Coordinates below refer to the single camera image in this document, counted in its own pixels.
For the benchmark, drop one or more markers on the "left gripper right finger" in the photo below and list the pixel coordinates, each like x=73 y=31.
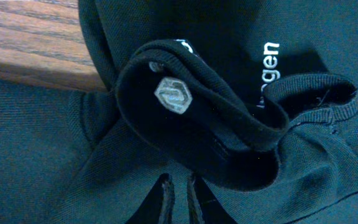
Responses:
x=203 y=206

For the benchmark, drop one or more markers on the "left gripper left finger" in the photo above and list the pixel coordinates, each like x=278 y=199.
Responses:
x=157 y=206

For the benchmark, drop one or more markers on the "black polo shirt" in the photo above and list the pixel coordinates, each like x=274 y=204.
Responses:
x=259 y=98

